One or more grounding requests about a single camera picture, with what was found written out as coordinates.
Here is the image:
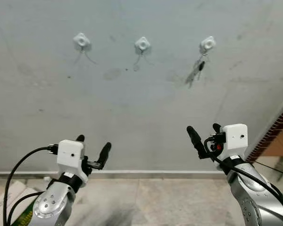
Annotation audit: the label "green printed package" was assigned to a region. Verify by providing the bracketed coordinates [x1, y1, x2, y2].
[12, 207, 36, 226]

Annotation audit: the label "white cardboard box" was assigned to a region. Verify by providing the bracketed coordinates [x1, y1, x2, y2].
[0, 181, 33, 226]

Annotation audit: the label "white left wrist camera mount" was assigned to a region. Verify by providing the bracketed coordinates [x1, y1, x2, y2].
[57, 139, 89, 183]

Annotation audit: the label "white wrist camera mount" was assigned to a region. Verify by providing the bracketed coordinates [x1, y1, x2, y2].
[57, 139, 89, 183]
[221, 123, 249, 161]

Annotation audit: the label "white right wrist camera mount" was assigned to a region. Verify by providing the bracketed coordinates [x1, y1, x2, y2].
[221, 123, 249, 161]

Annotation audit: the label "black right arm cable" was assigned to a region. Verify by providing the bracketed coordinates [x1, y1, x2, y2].
[204, 134, 283, 226]

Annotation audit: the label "long black left arm cable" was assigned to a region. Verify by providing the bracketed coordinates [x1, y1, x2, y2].
[3, 145, 59, 226]

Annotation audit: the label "short black left arm cable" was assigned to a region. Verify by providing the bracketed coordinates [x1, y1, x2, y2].
[7, 191, 44, 226]

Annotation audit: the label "black-headed keys on ring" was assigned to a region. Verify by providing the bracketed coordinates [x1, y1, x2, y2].
[196, 53, 208, 78]

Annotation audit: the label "white adhesive wall hook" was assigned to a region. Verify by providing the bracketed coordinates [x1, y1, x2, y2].
[200, 36, 216, 55]
[73, 32, 92, 53]
[134, 37, 151, 55]

